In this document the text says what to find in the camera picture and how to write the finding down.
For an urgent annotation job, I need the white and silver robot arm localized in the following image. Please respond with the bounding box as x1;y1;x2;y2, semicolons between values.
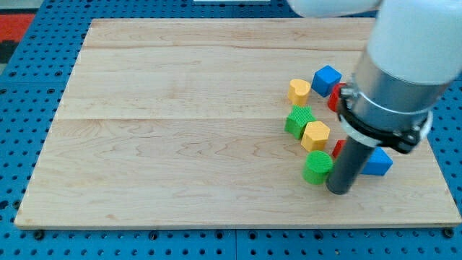
289;0;461;153

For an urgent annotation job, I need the blue triangle block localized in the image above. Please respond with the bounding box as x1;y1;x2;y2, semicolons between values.
361;147;393;176

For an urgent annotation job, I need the light wooden board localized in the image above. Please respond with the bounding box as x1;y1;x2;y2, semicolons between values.
14;18;461;230

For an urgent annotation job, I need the green star block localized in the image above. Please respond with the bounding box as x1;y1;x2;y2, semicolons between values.
284;105;316;139

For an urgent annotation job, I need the yellow heart block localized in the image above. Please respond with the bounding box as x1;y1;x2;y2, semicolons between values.
287;79;311;107

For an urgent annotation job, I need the yellow hexagon block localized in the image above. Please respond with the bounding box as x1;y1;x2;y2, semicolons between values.
301;121;331;152

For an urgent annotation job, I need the green cylinder block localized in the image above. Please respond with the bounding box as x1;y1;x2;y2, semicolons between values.
302;150;334;185

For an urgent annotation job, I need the red block upper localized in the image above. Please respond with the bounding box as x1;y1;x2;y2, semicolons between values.
327;82;347;112

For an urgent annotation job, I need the red block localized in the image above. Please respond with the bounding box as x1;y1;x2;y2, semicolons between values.
327;82;347;112
331;139;346;159

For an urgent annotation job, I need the blue cube block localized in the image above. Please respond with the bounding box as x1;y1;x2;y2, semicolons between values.
312;65;341;98

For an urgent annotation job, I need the red block lower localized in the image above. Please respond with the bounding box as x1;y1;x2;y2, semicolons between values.
331;139;346;159

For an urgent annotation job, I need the dark grey cylindrical pointer rod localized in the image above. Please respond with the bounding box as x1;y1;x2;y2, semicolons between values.
326;137;375;195

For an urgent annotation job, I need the black clamp ring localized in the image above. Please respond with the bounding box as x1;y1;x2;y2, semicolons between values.
336;86;433;155

